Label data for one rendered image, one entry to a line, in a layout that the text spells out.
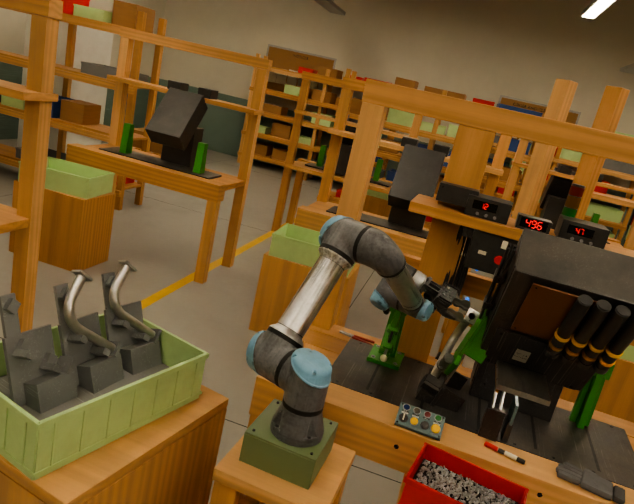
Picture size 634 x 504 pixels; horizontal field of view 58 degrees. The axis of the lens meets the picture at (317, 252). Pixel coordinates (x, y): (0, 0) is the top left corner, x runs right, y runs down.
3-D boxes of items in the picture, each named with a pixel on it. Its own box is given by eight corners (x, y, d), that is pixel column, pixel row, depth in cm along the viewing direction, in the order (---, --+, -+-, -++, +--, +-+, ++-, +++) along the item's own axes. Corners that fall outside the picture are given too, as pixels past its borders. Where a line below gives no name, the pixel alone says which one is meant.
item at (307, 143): (375, 199, 1130) (404, 84, 1069) (235, 162, 1189) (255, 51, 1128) (379, 196, 1181) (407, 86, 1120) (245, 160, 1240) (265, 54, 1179)
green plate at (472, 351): (473, 377, 197) (507, 328, 189) (452, 363, 198) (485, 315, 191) (474, 364, 208) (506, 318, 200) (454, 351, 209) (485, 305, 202)
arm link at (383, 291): (391, 308, 197) (407, 283, 200) (364, 296, 203) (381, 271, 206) (396, 318, 203) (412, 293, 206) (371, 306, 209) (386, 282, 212)
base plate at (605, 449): (650, 501, 179) (653, 495, 178) (321, 383, 204) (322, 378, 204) (622, 433, 218) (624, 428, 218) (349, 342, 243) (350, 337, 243)
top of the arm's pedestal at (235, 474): (320, 528, 147) (324, 516, 146) (211, 480, 155) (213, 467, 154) (353, 461, 177) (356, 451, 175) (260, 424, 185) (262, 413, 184)
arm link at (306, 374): (306, 417, 151) (317, 372, 148) (269, 393, 159) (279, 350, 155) (333, 404, 161) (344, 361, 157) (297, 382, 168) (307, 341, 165)
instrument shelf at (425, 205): (661, 280, 197) (666, 269, 195) (407, 210, 217) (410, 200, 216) (644, 263, 220) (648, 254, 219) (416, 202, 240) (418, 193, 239)
